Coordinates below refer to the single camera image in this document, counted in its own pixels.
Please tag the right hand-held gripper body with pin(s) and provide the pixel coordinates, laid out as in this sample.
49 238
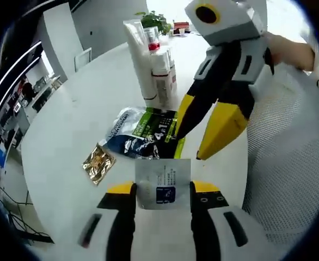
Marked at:
230 27

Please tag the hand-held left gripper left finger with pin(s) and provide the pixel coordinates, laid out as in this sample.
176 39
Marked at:
121 225

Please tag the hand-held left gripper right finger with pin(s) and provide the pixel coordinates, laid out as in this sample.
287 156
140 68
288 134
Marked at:
205 225

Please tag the small white skincare sachet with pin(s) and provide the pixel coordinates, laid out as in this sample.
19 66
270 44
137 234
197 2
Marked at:
162 185

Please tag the gold foil skincare sachet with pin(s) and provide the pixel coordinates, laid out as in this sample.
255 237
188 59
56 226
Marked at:
98 164

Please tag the white red-collared skincare pump bottle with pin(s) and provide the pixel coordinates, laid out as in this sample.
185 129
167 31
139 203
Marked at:
153 44

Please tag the large white skincare tube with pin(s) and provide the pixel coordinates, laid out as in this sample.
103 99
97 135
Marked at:
139 68

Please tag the black green skincare sachet pack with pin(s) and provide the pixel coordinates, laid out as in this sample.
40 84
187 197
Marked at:
140 136

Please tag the red white box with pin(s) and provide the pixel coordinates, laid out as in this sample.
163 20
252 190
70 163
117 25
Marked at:
181 27

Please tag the white mesh chair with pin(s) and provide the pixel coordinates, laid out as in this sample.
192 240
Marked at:
290 163

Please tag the green potted plant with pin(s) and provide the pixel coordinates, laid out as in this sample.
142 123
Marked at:
154 20

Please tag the white office chair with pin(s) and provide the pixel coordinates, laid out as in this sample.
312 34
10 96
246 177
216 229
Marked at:
83 59

